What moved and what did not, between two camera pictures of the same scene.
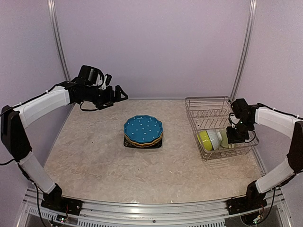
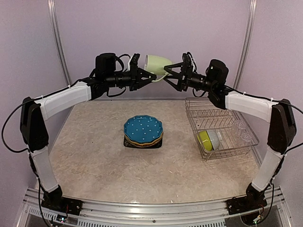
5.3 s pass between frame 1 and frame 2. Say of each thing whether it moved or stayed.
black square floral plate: stayed
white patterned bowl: stayed
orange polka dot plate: stayed
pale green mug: moved
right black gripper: moved
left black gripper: moved
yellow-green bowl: stayed
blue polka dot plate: stayed
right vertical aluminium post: stayed
